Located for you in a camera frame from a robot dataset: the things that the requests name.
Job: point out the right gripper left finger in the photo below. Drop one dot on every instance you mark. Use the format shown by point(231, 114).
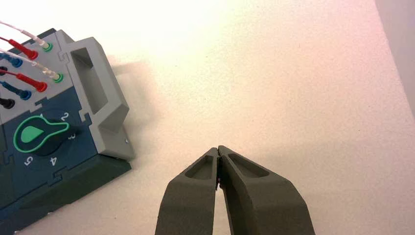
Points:
point(189, 204)

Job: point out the green black rotary knob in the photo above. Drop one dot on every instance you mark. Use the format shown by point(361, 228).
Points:
point(35, 134)

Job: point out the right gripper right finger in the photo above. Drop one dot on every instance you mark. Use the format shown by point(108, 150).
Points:
point(266, 207)

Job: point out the blue grey control panel box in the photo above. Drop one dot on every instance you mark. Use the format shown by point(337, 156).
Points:
point(97, 107)

